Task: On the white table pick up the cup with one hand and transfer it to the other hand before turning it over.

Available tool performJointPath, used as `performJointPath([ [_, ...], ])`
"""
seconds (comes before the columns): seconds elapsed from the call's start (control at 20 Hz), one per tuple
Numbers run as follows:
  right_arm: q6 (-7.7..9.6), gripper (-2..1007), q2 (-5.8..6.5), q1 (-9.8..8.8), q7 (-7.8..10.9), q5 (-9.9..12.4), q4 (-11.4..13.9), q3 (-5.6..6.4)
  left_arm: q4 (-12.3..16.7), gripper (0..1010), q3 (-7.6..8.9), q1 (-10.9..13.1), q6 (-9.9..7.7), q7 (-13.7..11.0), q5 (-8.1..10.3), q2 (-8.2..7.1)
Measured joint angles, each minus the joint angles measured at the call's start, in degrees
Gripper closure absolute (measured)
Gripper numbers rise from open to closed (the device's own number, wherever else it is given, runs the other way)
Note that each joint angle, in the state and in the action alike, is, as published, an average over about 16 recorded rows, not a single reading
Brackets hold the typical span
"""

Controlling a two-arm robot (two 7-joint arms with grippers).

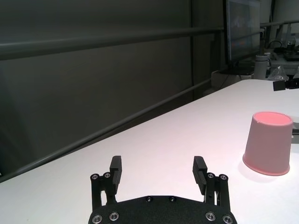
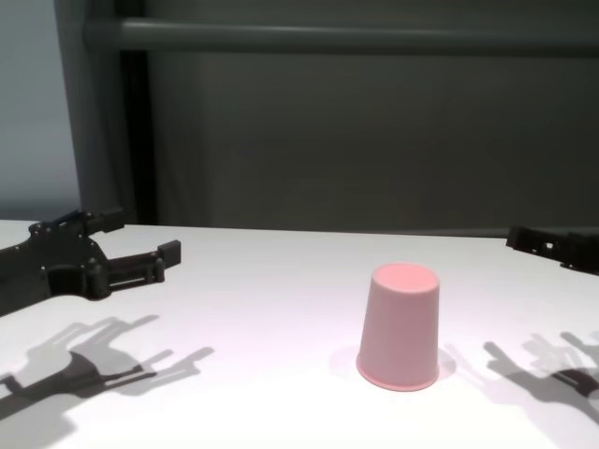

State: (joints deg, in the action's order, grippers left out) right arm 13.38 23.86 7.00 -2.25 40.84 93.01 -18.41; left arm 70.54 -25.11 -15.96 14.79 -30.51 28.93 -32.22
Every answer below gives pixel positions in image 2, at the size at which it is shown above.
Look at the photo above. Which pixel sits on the pink plastic cup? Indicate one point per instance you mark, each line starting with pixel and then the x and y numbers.
pixel 400 327

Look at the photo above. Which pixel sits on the grey partition post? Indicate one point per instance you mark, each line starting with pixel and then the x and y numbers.
pixel 93 117

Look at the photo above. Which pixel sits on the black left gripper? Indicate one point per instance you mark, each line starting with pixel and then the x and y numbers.
pixel 51 266

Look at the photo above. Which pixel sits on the thin grey partition rail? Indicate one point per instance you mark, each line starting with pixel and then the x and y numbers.
pixel 398 231

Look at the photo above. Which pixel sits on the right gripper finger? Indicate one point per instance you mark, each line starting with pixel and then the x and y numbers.
pixel 585 248
pixel 538 243

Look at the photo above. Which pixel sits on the blue-grey panel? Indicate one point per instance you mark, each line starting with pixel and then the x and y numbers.
pixel 33 107

